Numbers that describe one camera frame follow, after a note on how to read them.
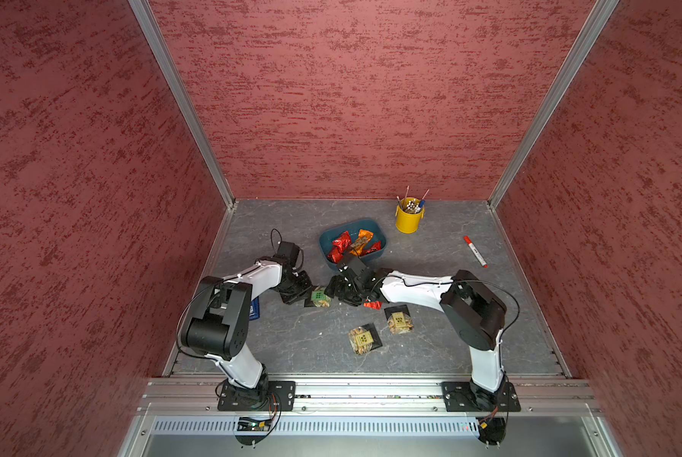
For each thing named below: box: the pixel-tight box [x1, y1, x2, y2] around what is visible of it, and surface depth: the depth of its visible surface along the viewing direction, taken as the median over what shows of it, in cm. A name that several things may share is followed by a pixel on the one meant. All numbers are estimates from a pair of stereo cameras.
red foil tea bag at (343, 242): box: [331, 230, 352, 253], surface depth 105 cm
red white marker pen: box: [462, 235, 489, 269], surface depth 105 cm
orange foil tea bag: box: [349, 229, 375, 257], surface depth 108 cm
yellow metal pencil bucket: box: [394, 197, 425, 235], surface depth 109 cm
